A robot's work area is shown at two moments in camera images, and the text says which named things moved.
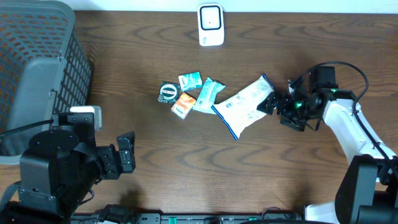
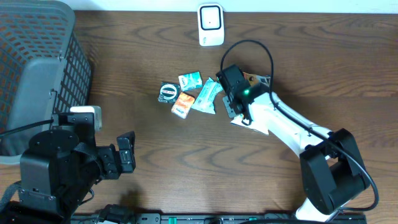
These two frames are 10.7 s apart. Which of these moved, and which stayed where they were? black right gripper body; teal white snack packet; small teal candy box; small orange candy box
Moved: black right gripper body
Stayed: teal white snack packet; small orange candy box; small teal candy box
